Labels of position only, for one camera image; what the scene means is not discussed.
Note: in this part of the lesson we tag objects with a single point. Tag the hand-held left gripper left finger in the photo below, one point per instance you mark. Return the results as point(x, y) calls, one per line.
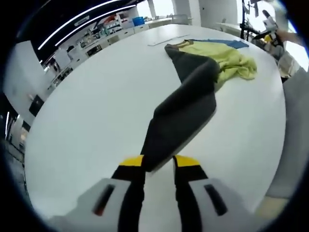
point(130, 193)

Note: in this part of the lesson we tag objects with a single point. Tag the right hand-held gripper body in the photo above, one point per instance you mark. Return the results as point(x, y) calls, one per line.
point(270, 24)

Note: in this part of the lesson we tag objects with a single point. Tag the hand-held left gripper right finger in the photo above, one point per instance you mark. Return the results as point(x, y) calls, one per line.
point(188, 193)

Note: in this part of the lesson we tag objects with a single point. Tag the clear template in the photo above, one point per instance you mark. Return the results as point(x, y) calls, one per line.
point(169, 40)

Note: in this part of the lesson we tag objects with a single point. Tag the black stand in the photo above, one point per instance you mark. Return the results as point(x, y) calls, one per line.
point(246, 21)

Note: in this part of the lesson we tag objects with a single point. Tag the blue bin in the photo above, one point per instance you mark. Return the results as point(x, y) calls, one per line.
point(138, 21)

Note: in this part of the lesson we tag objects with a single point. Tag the black box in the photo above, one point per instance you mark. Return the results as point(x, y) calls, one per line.
point(36, 105)

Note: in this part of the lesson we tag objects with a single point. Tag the white storage counter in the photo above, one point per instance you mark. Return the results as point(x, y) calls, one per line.
point(96, 38)

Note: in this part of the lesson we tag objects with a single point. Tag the large white pillar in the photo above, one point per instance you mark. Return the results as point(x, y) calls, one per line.
point(21, 77)

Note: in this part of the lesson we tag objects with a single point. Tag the ceiling light strip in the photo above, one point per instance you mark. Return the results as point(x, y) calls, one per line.
point(96, 23)
point(72, 21)

